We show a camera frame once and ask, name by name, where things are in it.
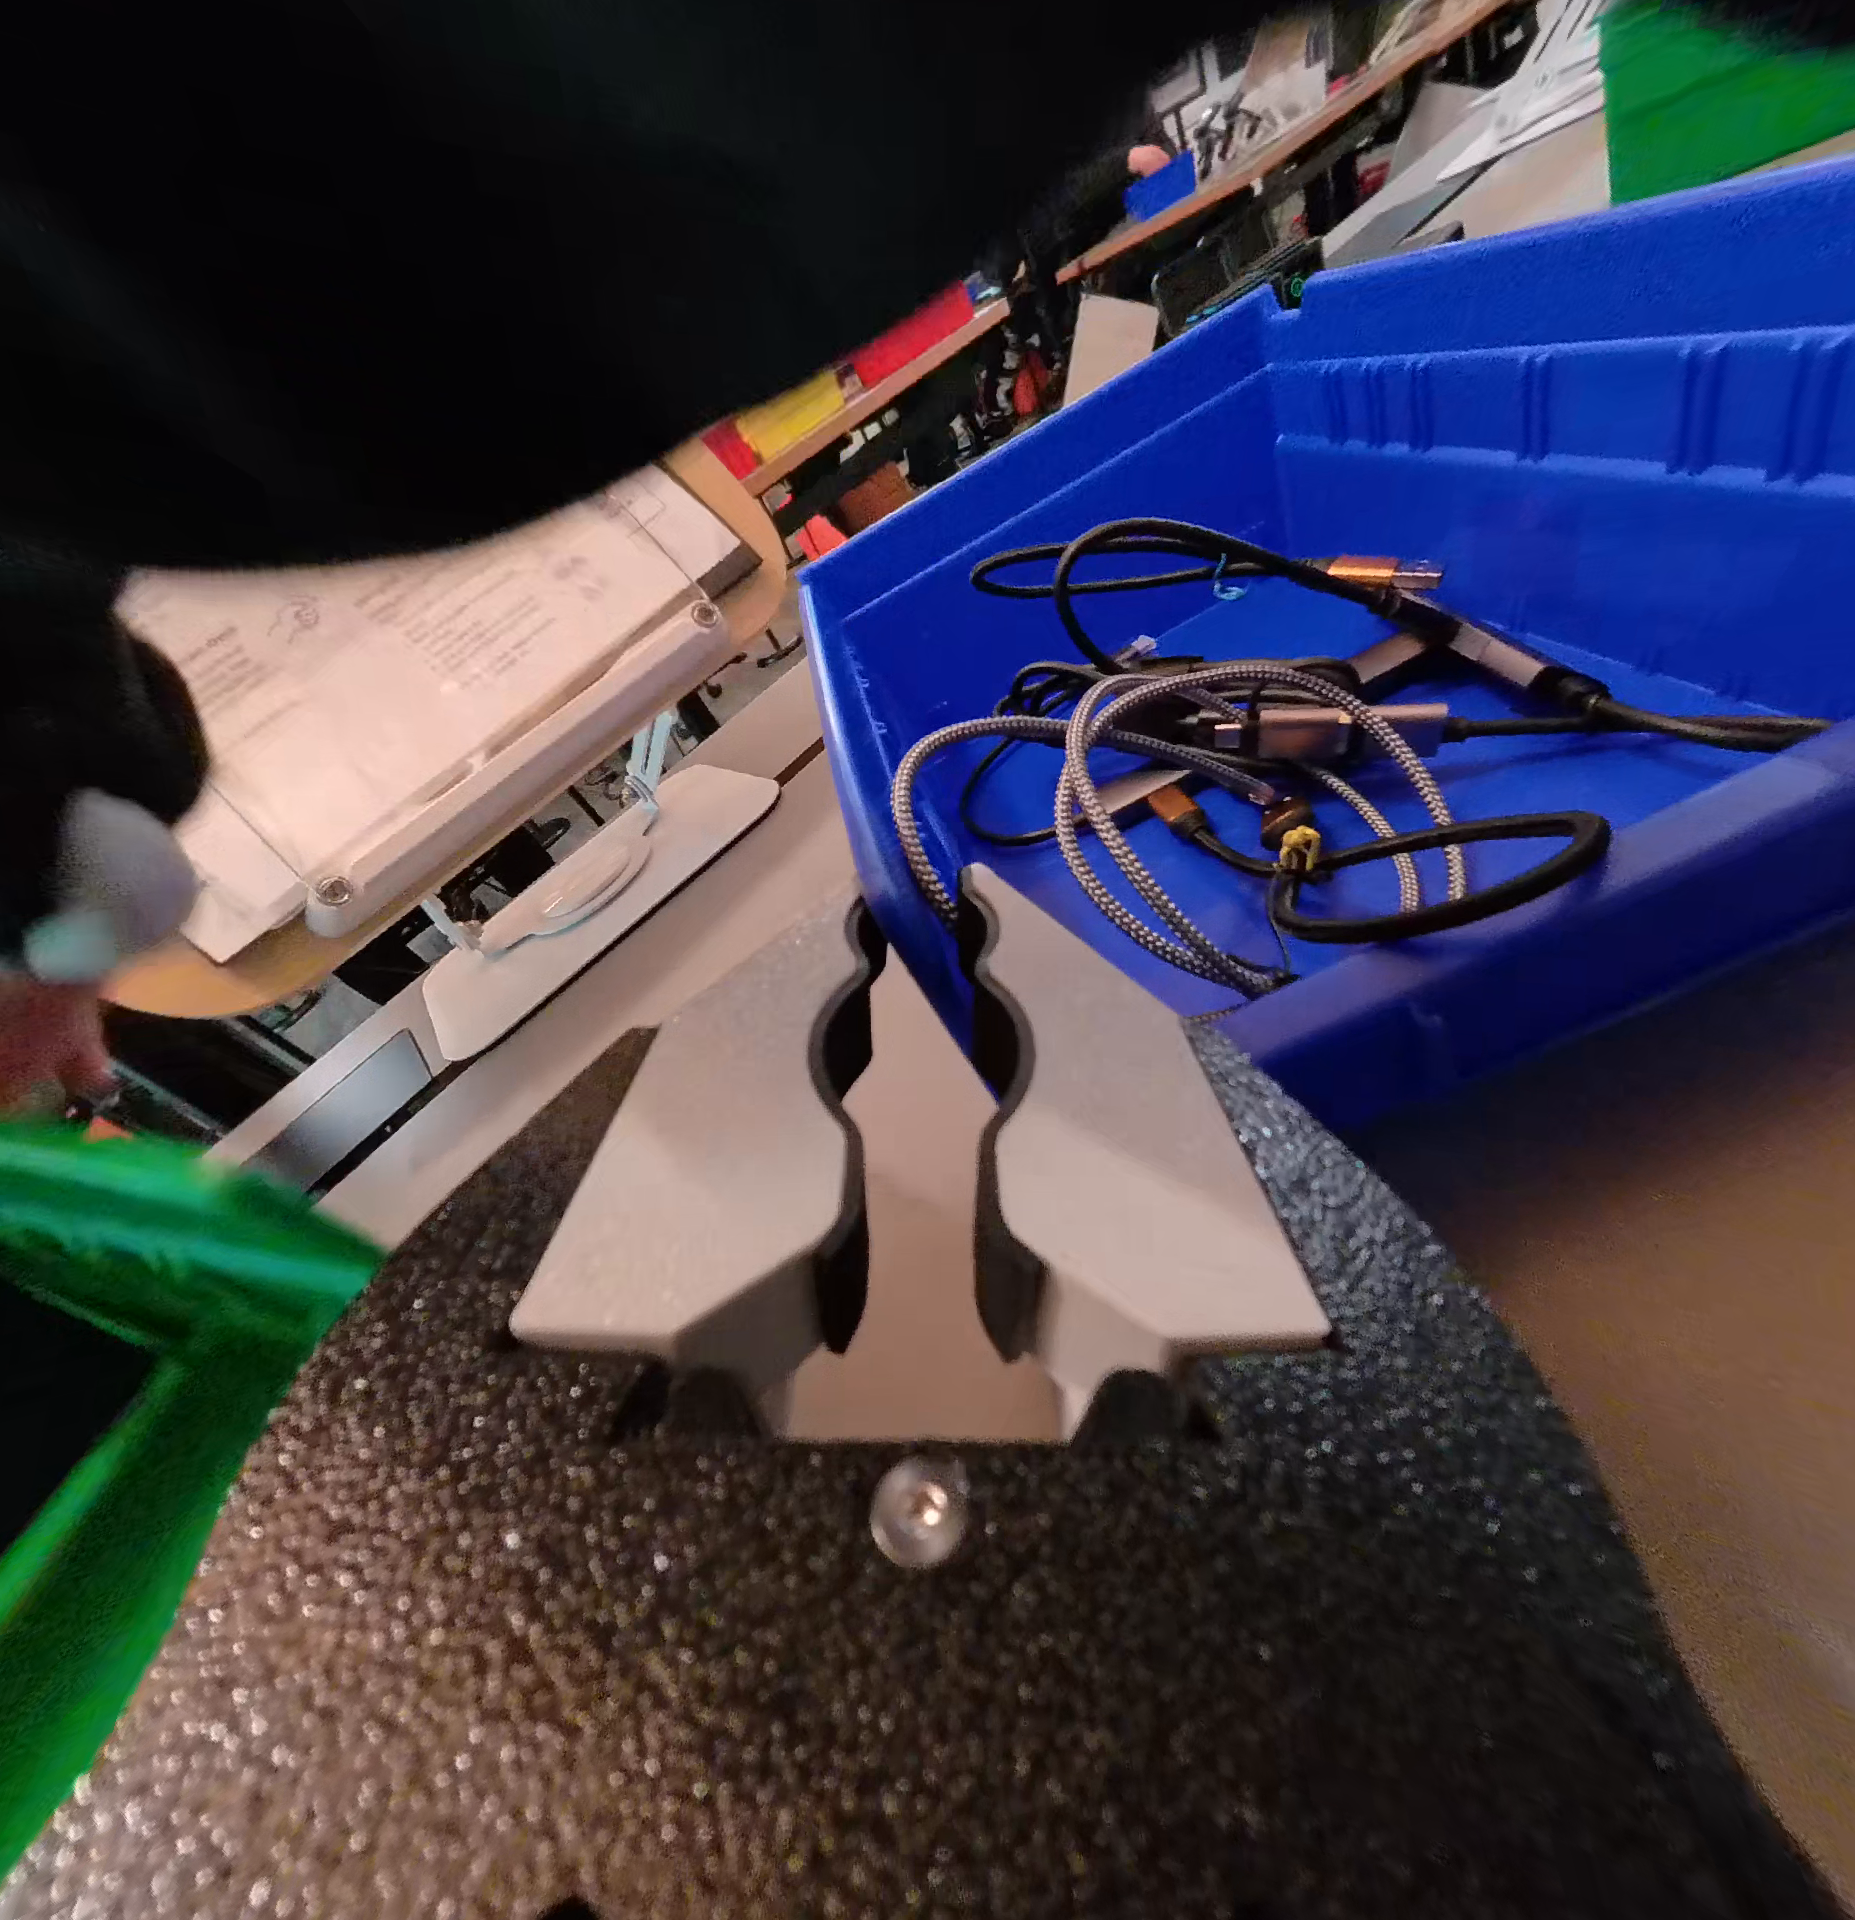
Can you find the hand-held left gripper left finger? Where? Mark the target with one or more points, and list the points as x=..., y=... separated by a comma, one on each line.
x=703, y=1185

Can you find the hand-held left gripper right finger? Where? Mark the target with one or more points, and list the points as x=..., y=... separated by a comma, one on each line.
x=1151, y=1185

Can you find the green plastic bin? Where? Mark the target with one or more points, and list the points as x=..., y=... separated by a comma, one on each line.
x=1723, y=105
x=58, y=1201

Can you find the blue twist tie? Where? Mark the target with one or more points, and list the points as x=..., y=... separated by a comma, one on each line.
x=1225, y=571

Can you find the person's right forearm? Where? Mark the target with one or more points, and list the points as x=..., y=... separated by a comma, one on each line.
x=418, y=226

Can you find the person's right hand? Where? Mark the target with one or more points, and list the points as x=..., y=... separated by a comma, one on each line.
x=28, y=1049

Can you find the wooden document stand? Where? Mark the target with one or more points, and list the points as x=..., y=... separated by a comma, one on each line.
x=252, y=983

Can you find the grey framed dark panel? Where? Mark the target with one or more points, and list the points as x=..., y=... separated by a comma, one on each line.
x=350, y=1103

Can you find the blue header exercise sheet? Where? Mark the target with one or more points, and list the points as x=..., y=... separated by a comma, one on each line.
x=418, y=675

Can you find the yellow plastic bin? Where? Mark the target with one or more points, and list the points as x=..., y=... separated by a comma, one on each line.
x=789, y=413

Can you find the red plastic bin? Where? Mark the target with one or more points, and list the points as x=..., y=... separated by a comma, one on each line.
x=912, y=324

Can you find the small blue plastic bin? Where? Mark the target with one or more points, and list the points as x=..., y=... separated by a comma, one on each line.
x=1160, y=188

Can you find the wooden background table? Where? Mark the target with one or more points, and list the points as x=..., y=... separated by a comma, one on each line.
x=1289, y=150

